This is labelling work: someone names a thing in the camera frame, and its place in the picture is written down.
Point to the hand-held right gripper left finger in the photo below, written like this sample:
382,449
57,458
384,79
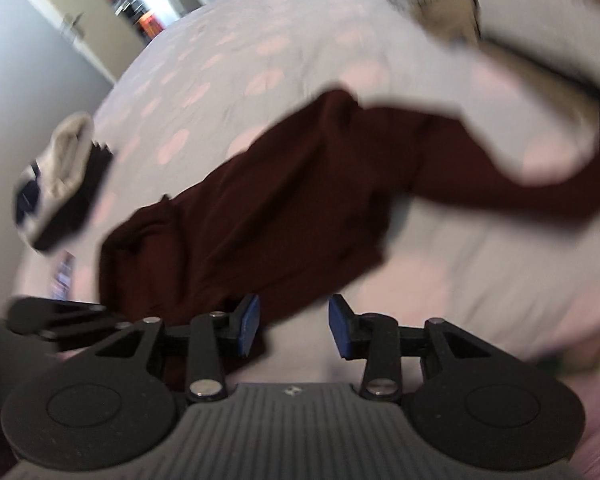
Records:
245,325

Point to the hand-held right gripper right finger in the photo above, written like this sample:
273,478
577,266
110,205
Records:
341,327

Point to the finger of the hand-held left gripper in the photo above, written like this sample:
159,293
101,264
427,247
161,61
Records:
45,307
80,329

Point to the maroon sweater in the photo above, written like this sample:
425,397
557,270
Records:
280,200

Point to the unfolded clothes pile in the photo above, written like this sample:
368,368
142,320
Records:
555,15

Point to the smartphone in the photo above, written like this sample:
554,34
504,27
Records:
63,277

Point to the navy folded garment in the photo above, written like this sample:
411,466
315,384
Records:
26,200

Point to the white folded garment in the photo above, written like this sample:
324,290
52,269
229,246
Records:
67,160

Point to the polka dot bed blanket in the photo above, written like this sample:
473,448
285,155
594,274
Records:
280,60

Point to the orange box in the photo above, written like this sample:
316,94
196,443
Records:
149,24

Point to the beige room door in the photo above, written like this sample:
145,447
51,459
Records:
45,0

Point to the beige striped garment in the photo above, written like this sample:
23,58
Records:
445,10

